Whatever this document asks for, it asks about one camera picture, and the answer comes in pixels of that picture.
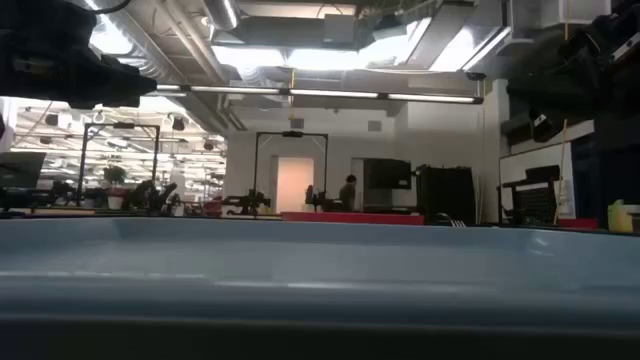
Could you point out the black security camera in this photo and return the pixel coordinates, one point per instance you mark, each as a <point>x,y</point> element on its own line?
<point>475,76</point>

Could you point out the black frame with top camera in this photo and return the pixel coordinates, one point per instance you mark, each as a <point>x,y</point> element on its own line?
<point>291,134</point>

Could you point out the dark desk monitor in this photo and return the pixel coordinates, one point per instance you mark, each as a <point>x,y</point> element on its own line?
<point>20,170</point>

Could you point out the black tall cabinet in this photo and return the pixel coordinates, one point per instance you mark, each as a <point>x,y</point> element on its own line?
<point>447,195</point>

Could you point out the black hanging ceiling lamp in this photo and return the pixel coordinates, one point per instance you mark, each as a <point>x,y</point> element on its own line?
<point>178,123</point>

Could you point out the white wall board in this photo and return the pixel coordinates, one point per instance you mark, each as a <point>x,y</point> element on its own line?
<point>535,157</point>

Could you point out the small red flat object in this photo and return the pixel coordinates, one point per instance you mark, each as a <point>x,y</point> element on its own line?
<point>577,223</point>

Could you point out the background robot arms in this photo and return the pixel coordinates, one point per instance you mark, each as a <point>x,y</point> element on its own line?
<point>147,197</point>

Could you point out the blue plastic tray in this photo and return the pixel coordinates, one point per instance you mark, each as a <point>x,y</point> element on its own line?
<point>310,260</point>

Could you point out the long linear ceiling light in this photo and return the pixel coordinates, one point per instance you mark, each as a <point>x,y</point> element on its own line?
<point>320,93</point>

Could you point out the round silver air duct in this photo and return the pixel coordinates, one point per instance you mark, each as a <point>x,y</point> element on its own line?
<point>222,12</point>

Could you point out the potted green plant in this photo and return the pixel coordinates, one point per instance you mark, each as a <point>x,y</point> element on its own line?
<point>115,180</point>

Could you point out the grey wall vent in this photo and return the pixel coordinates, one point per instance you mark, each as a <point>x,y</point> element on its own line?
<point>296,123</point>

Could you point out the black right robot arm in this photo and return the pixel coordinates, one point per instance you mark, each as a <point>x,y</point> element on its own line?
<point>607,40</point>

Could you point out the black wall screen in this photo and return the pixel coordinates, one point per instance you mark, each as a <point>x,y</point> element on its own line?
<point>387,174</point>

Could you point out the black perforated metal cart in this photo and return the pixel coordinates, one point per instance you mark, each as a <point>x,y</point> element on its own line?
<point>535,200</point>

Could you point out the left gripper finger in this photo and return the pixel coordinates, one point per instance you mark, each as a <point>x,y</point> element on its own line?
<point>135,87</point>

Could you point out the black wide metal frame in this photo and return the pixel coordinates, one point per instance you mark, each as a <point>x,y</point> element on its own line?
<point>120,126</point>

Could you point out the yellow-green plastic bottle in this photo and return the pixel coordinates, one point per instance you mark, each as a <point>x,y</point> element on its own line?
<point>620,217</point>

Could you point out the person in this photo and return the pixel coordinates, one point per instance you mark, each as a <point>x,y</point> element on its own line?
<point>347,195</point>

